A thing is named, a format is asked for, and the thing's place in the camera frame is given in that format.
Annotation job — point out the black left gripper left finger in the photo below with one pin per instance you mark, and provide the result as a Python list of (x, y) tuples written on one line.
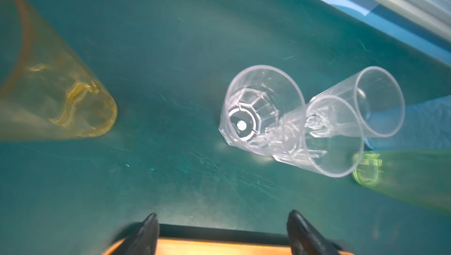
[(139, 238)]

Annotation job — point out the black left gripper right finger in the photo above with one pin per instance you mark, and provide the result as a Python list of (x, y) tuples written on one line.
[(305, 239)]

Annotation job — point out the tall yellow plastic glass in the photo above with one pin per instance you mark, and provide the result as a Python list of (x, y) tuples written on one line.
[(47, 92)]

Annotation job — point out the orange plastic tray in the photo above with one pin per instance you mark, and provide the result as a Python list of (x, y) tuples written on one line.
[(169, 246)]

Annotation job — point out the tall green glass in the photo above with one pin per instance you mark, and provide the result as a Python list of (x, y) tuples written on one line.
[(419, 177)]

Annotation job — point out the clear ribbed glass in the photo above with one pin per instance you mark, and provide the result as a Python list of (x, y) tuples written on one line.
[(376, 97), (263, 111), (331, 142)]

